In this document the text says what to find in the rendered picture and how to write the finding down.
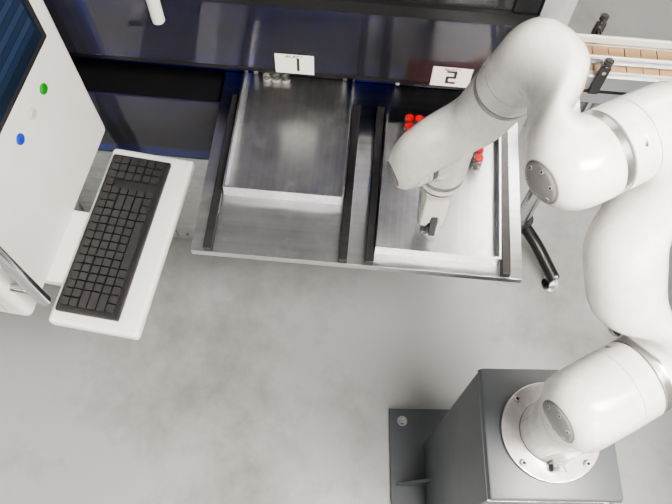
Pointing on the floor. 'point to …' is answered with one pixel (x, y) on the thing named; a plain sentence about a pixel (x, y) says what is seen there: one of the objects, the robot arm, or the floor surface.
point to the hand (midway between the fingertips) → (428, 219)
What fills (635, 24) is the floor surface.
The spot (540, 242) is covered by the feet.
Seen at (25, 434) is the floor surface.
